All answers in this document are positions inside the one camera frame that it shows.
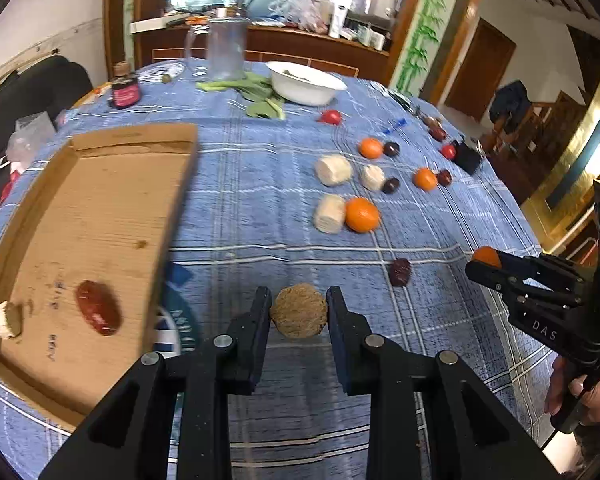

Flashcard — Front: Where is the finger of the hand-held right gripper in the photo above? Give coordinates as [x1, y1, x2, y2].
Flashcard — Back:
[465, 259, 582, 307]
[497, 252, 587, 282]

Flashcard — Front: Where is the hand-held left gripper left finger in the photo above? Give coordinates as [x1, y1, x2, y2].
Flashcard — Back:
[37, 286, 273, 480]

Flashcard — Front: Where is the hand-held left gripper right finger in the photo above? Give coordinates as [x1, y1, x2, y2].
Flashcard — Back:
[327, 286, 556, 480]

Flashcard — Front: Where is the brown round cookie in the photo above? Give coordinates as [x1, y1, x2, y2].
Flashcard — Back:
[270, 283, 328, 339]

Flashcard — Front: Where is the peeled sugarcane piece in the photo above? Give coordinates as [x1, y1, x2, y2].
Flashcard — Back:
[315, 155, 353, 187]
[313, 194, 348, 234]
[0, 301, 25, 340]
[361, 164, 386, 192]

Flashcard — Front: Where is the brown cardboard box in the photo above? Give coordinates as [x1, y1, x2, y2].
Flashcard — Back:
[0, 122, 199, 433]

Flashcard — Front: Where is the person's right hand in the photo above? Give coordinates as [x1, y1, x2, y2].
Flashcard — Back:
[545, 355, 600, 427]

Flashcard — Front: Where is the large orange mandarin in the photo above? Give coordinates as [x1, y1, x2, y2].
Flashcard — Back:
[345, 197, 381, 234]

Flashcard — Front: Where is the black motor device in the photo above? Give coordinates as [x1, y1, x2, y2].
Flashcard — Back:
[452, 140, 484, 176]

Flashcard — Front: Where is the blue plaid tablecloth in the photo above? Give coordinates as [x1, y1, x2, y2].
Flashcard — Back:
[0, 60, 561, 480]

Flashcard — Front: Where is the glossy red jujube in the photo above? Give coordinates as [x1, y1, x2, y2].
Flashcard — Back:
[76, 280, 122, 337]

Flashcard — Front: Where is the dark blue jacket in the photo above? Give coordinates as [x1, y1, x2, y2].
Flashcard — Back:
[490, 80, 533, 126]

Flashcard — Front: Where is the wooden door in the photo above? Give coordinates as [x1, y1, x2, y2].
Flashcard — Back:
[445, 17, 517, 121]

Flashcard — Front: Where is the green leafy vegetable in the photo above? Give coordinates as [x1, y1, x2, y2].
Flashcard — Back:
[196, 72, 287, 121]

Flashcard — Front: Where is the white bowl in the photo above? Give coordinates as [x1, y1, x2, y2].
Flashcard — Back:
[265, 61, 348, 106]

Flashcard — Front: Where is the ink bottle with pink label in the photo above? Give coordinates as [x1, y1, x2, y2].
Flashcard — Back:
[109, 61, 141, 110]

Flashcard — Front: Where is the clear glass pitcher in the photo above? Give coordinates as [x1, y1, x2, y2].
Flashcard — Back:
[185, 17, 251, 82]

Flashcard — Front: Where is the wooden counter cabinet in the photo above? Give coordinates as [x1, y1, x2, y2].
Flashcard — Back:
[130, 15, 392, 86]

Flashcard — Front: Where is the clear plastic bag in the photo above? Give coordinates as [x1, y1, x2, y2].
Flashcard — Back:
[5, 112, 57, 171]

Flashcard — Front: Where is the white tube bottle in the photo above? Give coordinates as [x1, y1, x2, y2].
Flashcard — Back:
[329, 4, 348, 39]

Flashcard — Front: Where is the black sofa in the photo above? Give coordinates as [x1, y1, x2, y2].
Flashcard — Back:
[0, 55, 93, 221]

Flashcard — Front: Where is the bamboo wall sticker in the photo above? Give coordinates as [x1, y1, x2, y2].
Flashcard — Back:
[395, 0, 468, 96]

